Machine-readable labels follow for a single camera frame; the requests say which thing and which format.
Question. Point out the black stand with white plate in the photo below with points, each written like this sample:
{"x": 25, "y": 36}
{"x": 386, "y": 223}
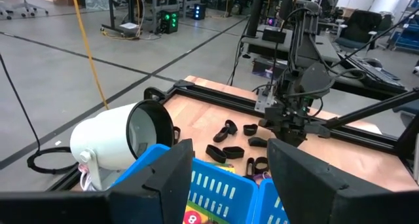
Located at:
{"x": 129, "y": 26}

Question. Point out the purple spiral wrist coil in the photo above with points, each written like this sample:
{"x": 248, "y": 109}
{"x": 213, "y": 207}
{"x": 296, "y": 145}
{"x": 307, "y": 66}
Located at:
{"x": 260, "y": 177}

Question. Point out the black computer green lights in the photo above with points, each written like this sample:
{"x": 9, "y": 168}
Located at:
{"x": 168, "y": 22}

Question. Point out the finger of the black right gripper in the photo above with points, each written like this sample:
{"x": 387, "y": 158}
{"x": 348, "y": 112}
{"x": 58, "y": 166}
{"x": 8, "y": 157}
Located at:
{"x": 283, "y": 137}
{"x": 298, "y": 137}

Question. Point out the black keyboard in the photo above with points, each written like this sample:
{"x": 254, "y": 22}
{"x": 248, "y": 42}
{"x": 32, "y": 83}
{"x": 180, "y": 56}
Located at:
{"x": 376, "y": 75}

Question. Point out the black aluminium table frame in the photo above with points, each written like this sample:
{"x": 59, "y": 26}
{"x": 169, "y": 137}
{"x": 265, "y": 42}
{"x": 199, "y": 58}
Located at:
{"x": 229, "y": 98}

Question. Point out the blue storage bin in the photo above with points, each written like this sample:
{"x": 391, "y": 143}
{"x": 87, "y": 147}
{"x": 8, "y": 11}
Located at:
{"x": 409, "y": 37}

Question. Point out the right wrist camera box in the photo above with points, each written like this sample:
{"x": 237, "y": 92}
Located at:
{"x": 263, "y": 101}

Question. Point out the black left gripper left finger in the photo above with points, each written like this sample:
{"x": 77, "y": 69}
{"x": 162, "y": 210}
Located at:
{"x": 157, "y": 191}

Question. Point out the black office chair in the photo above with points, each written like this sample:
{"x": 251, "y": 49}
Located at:
{"x": 360, "y": 27}

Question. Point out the small black box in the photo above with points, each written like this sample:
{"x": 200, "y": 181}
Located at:
{"x": 274, "y": 35}

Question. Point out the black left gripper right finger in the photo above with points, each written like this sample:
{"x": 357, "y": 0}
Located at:
{"x": 320, "y": 194}

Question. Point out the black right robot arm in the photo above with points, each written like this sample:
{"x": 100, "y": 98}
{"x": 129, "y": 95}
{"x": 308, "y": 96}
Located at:
{"x": 311, "y": 76}

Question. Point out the black box blue lights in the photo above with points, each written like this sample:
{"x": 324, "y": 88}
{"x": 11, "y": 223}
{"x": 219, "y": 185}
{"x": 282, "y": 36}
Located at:
{"x": 199, "y": 11}

